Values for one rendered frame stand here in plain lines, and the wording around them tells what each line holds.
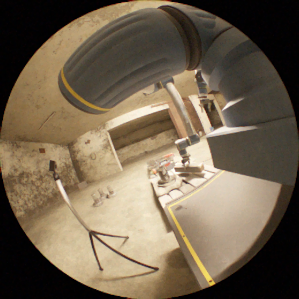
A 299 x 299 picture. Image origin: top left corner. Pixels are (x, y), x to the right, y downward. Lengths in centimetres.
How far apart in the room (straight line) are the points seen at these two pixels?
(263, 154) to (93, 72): 26
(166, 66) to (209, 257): 47
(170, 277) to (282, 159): 70
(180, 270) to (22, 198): 464
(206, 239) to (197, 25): 51
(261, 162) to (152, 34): 22
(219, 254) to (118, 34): 51
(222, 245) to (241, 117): 34
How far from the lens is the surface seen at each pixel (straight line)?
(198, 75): 87
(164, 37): 16
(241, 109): 15
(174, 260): 74
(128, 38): 16
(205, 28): 20
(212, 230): 39
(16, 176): 476
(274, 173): 16
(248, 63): 18
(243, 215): 43
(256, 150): 15
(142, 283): 77
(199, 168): 109
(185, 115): 94
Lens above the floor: 70
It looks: 2 degrees down
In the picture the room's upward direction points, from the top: 22 degrees counter-clockwise
